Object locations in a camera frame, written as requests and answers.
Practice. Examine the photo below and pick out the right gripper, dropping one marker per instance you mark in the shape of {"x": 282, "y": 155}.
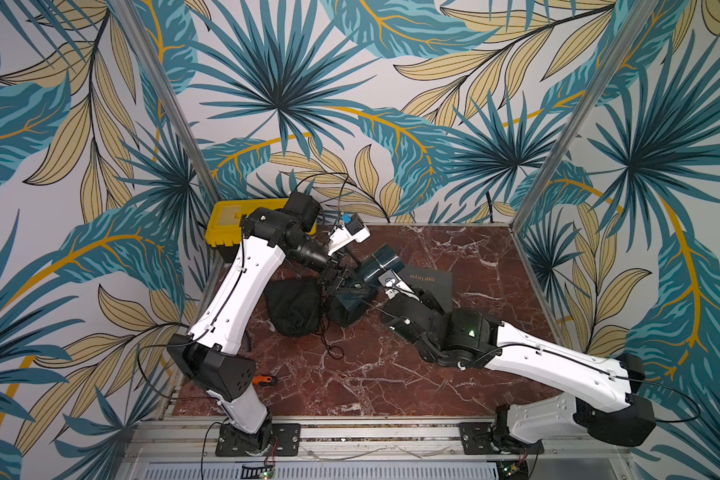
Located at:
{"x": 390, "y": 303}

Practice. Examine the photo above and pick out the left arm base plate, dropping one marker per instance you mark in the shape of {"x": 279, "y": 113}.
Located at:
{"x": 281, "y": 439}

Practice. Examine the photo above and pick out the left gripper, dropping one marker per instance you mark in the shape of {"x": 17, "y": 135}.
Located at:
{"x": 329, "y": 280}

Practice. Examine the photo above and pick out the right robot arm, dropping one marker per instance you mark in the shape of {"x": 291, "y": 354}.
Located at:
{"x": 598, "y": 396}

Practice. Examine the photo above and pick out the aluminium front rail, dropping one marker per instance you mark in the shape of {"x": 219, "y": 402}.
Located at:
{"x": 192, "y": 439}

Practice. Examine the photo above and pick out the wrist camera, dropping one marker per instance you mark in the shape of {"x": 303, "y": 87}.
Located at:
{"x": 351, "y": 229}
{"x": 390, "y": 282}

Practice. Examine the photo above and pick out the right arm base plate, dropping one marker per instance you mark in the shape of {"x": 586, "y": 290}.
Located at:
{"x": 483, "y": 438}

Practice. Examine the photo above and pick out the black hair dryer pouch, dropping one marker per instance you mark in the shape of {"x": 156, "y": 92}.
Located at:
{"x": 294, "y": 306}

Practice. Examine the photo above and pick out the plain black drawstring pouch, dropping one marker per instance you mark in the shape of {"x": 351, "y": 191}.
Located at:
{"x": 343, "y": 308}

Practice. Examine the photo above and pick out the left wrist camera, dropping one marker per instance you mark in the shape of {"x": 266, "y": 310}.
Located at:
{"x": 351, "y": 229}

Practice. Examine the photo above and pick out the grey hair dryer pouch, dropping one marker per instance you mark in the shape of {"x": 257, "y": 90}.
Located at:
{"x": 438, "y": 283}

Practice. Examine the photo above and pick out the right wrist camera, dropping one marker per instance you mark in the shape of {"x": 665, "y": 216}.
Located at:
{"x": 390, "y": 282}

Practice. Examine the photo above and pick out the orange handled screwdriver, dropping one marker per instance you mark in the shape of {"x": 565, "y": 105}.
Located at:
{"x": 265, "y": 380}

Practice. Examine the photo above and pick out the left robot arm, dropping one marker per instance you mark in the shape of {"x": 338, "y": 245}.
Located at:
{"x": 208, "y": 353}

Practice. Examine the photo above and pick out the yellow black toolbox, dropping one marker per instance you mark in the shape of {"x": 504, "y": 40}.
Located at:
{"x": 225, "y": 225}

